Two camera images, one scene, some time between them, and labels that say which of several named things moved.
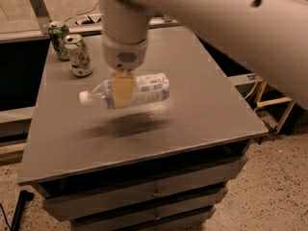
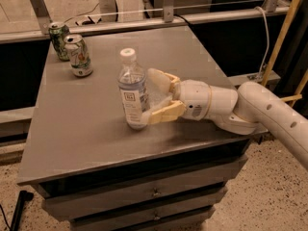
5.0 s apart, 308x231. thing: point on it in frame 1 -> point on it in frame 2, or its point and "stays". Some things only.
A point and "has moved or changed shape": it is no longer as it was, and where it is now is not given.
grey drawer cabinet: x=158 y=166 stays
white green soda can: x=79 y=56 stays
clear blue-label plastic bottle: x=150 y=89 has moved or changed shape
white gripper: x=124 y=56 -> x=194 y=97
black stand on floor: x=23 y=198 stays
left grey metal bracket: x=39 y=7 stays
